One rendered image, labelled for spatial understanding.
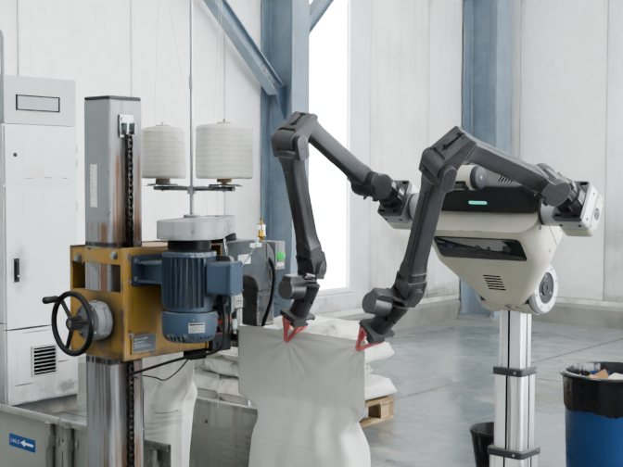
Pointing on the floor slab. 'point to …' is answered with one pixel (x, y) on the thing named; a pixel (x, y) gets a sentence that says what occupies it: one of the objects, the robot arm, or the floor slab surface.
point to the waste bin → (592, 414)
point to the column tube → (110, 276)
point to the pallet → (378, 410)
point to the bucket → (484, 435)
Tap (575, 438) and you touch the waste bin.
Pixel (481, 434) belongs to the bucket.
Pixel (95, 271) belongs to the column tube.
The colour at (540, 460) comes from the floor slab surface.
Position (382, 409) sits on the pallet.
